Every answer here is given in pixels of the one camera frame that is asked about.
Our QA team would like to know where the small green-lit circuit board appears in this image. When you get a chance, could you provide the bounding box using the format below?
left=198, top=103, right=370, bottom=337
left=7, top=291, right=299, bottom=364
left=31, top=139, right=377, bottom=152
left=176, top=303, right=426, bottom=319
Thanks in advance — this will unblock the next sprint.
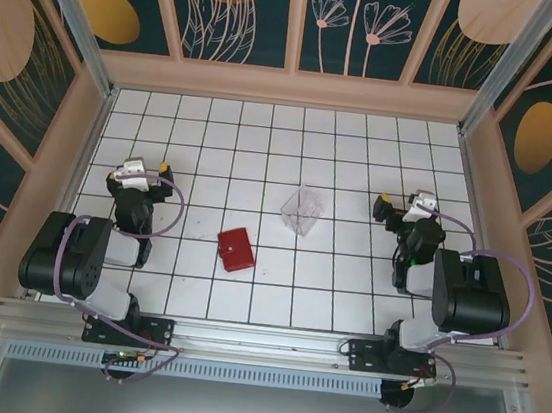
left=103, top=346, right=148, bottom=368

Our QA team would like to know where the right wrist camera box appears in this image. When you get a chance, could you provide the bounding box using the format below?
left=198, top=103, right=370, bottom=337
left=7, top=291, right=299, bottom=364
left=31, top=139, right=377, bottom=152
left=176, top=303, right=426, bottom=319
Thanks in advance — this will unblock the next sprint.
left=403, top=187, right=441, bottom=228

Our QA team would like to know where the red card holder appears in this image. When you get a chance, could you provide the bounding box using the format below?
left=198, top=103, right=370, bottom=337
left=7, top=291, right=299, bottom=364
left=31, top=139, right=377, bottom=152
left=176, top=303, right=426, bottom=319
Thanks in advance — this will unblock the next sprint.
left=213, top=227, right=261, bottom=277

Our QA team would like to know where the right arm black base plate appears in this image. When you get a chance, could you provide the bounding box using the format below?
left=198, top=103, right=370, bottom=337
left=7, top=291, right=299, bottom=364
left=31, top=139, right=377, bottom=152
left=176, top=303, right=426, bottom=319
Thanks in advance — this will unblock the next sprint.
left=344, top=336, right=441, bottom=383

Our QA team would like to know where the aluminium mounting rail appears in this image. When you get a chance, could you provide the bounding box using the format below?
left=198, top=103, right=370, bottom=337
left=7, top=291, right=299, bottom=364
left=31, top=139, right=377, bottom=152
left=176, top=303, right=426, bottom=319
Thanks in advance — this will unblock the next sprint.
left=0, top=289, right=541, bottom=401

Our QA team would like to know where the yellow power connector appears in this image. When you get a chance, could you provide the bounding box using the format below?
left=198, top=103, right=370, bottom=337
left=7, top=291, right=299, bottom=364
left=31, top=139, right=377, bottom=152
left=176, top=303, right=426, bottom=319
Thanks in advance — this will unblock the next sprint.
left=402, top=373, right=437, bottom=392

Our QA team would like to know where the aluminium frame post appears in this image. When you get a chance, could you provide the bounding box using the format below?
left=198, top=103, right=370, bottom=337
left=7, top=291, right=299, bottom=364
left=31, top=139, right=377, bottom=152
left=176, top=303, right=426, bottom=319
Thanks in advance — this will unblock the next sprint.
left=7, top=0, right=132, bottom=102
left=455, top=0, right=552, bottom=145

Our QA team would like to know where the slotted grey cable duct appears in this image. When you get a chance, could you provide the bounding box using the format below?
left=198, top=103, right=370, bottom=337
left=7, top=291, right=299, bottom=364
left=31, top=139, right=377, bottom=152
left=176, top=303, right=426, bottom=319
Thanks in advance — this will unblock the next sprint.
left=3, top=334, right=385, bottom=403

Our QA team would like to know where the clear acrylic card stand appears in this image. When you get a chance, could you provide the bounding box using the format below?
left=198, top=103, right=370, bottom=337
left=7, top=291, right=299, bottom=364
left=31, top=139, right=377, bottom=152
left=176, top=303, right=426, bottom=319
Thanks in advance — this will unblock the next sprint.
left=277, top=180, right=329, bottom=241

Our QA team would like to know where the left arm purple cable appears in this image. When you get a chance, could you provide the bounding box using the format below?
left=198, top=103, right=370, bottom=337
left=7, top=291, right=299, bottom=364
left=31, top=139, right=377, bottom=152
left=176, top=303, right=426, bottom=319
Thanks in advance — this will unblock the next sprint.
left=42, top=164, right=205, bottom=391

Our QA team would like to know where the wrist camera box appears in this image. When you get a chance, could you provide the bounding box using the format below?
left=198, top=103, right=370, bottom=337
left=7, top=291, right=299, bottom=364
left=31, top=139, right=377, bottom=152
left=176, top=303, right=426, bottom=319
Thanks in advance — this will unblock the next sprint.
left=403, top=187, right=441, bottom=228
left=108, top=153, right=155, bottom=190

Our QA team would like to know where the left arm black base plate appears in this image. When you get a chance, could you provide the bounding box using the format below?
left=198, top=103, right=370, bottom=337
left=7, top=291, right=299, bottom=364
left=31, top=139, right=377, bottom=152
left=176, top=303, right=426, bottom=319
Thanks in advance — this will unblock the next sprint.
left=81, top=307, right=178, bottom=354

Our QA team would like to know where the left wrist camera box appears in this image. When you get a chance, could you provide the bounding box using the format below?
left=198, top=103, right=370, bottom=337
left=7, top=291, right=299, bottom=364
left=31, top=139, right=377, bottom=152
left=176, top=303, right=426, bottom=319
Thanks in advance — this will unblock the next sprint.
left=108, top=153, right=155, bottom=190

